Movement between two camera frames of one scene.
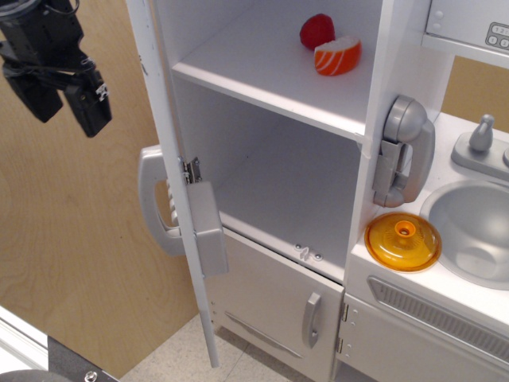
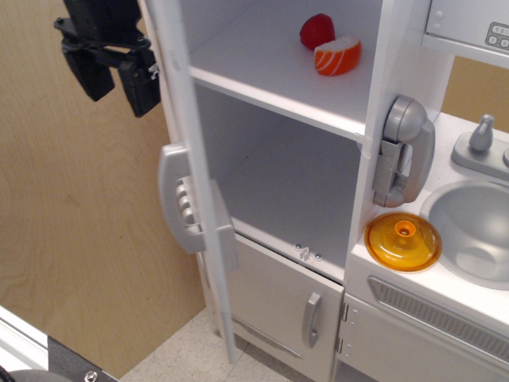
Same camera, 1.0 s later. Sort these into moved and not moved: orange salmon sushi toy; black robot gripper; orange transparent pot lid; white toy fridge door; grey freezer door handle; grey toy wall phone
Moved: white toy fridge door; black robot gripper
Not moved: grey freezer door handle; orange transparent pot lid; orange salmon sushi toy; grey toy wall phone
